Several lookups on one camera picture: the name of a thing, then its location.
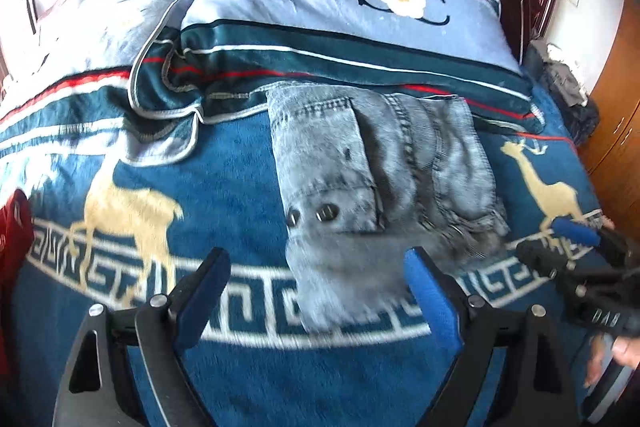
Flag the brown wooden wardrobe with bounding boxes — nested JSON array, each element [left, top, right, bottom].
[[579, 0, 639, 236]]

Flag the grey denim pants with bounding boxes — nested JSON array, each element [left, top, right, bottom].
[[267, 84, 509, 333]]

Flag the red garment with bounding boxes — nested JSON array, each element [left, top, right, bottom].
[[0, 188, 35, 379]]

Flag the black jacket pile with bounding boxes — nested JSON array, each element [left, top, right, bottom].
[[523, 39, 600, 146]]

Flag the blue deer pattern blanket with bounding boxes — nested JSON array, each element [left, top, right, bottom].
[[0, 66, 609, 427]]

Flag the person right hand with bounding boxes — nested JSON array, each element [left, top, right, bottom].
[[584, 334, 640, 388]]

